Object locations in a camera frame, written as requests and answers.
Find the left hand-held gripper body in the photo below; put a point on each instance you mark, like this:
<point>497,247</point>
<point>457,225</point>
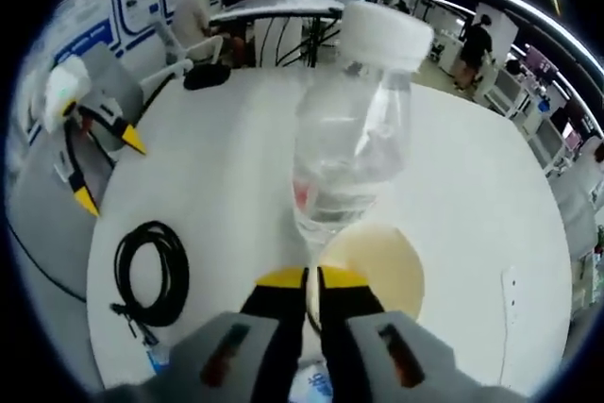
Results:
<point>63,87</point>

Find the black pouch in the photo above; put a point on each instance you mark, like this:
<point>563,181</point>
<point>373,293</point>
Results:
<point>207,77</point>

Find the white round table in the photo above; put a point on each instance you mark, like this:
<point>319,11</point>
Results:
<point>472,186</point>

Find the white office chair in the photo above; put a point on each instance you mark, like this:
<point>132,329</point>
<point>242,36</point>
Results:
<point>165,73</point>

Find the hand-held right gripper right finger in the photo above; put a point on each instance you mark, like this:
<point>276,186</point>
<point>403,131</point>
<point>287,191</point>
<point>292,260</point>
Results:
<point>349,327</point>

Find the white work table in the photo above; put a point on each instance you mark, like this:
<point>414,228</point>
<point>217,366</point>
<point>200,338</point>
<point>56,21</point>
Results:
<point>283,5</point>

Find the beige paper cup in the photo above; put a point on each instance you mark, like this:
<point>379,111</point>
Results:
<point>377,271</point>

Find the clear plastic bottle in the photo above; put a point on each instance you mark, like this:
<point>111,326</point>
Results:
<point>349,139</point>

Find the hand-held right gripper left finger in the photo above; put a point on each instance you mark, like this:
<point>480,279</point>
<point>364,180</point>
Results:
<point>278,327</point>

